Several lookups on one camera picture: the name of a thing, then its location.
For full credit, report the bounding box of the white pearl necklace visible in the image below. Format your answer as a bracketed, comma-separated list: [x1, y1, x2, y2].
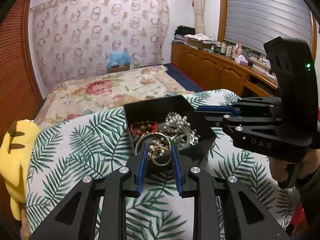
[157, 112, 201, 145]

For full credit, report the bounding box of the gold pearl ring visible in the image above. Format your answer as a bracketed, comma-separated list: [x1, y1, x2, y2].
[147, 145, 172, 167]

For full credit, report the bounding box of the red braided bracelet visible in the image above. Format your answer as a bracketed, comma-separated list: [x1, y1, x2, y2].
[130, 120, 160, 140]

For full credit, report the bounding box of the black jewelry box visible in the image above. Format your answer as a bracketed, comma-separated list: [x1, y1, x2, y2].
[124, 95, 216, 160]

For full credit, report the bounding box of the person's right hand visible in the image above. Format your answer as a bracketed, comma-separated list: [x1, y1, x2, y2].
[269, 148, 320, 189]

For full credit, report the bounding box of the wooden sideboard cabinet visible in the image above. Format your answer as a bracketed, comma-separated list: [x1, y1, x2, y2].
[171, 43, 279, 97]

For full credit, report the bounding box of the pink tissue box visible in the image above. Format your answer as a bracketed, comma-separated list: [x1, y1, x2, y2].
[235, 55, 248, 66]

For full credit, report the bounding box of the palm leaf tablecloth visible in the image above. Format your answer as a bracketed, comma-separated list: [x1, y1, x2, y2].
[24, 88, 301, 240]

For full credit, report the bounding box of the cardboard box with papers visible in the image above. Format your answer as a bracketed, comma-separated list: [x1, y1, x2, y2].
[184, 34, 214, 49]

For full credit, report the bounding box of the stack of clothes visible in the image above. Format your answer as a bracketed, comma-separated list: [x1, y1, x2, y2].
[173, 25, 195, 44]

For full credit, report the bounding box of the yellow plush toy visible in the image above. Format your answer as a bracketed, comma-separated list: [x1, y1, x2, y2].
[1, 120, 41, 221]

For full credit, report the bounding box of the grey window blind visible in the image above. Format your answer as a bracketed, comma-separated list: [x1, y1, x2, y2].
[225, 0, 311, 53]

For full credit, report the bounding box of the floral bed cover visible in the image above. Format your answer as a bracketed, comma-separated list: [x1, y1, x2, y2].
[34, 65, 189, 129]

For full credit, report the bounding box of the blue bag on box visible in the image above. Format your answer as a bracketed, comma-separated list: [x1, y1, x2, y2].
[107, 52, 131, 69]

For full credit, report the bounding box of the beige side curtain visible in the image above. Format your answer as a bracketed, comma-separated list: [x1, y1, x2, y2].
[193, 0, 206, 34]

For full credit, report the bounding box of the wooden louvered wardrobe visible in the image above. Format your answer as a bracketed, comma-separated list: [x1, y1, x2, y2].
[1, 0, 43, 138]

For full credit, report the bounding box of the pink circle pattern curtain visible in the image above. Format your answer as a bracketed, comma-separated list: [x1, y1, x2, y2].
[33, 0, 170, 89]

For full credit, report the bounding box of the brown bead bracelet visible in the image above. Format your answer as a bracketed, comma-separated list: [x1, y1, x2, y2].
[135, 121, 156, 134]

